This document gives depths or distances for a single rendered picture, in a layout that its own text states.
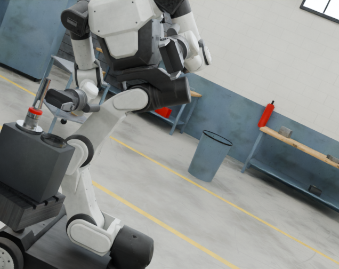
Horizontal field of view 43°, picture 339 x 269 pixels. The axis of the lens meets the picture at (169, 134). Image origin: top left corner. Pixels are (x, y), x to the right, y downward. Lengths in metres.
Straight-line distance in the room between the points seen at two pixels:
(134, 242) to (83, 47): 0.88
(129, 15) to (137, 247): 0.97
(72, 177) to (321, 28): 7.42
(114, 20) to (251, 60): 7.22
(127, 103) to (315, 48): 7.23
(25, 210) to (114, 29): 0.77
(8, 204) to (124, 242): 0.65
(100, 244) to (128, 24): 0.92
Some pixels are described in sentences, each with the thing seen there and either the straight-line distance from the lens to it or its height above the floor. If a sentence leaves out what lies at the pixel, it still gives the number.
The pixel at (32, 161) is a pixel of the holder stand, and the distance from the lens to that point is 1.48.
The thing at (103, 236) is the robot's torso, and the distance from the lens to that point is 1.92.
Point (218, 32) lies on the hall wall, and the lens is 9.10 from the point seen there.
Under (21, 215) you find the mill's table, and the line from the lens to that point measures 1.45.
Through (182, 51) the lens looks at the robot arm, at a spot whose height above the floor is 1.56.
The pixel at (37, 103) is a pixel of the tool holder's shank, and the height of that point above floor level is 1.21.
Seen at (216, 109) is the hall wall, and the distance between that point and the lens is 8.95.
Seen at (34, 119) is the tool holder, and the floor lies 1.16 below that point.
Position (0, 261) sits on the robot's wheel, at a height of 0.51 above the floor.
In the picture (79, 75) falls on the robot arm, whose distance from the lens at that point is 2.01.
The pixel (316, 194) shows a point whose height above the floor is 0.24.
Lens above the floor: 1.57
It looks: 11 degrees down
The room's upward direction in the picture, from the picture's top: 25 degrees clockwise
